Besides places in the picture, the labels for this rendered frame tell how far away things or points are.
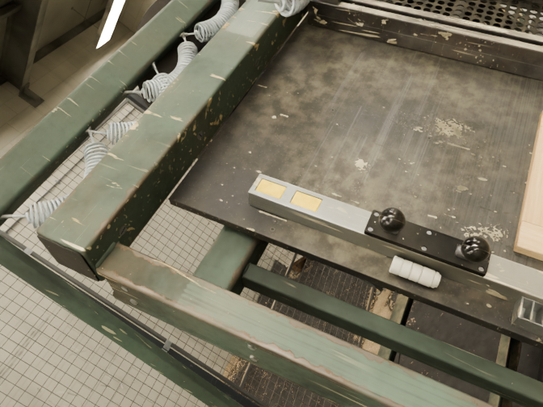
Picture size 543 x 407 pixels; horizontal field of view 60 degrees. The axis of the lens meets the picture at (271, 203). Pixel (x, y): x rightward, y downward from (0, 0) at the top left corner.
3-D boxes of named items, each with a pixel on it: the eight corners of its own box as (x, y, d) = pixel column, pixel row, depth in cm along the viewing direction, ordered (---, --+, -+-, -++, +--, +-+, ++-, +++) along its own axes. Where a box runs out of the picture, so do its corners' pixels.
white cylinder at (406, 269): (387, 274, 79) (434, 292, 77) (390, 266, 77) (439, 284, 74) (392, 261, 80) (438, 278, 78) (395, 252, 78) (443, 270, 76)
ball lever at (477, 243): (470, 268, 76) (487, 266, 63) (447, 260, 77) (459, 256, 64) (478, 246, 76) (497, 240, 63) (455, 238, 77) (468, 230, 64)
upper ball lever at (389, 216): (398, 242, 79) (400, 235, 66) (376, 234, 80) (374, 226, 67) (406, 221, 79) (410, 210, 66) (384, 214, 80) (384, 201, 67)
